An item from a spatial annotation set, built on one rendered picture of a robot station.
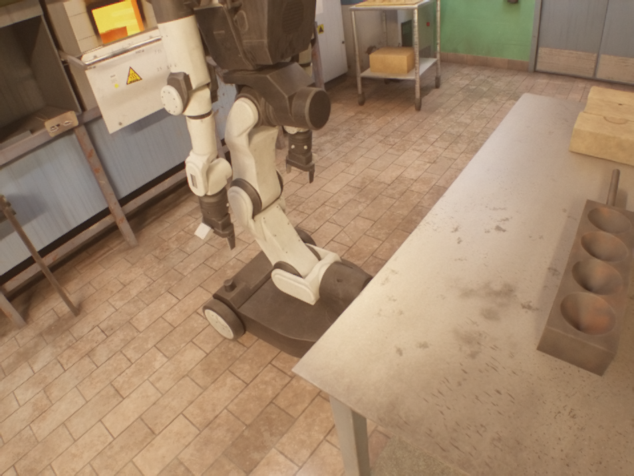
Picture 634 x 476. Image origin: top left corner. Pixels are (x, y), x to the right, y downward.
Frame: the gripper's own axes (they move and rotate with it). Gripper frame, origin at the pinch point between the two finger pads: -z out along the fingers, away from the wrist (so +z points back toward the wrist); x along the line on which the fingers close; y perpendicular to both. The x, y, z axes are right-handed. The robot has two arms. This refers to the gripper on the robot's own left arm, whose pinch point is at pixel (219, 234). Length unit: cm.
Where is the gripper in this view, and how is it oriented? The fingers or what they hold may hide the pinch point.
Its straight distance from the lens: 130.5
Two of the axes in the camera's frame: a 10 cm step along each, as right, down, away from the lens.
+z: 0.2, -7.2, -6.9
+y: -5.8, 5.5, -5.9
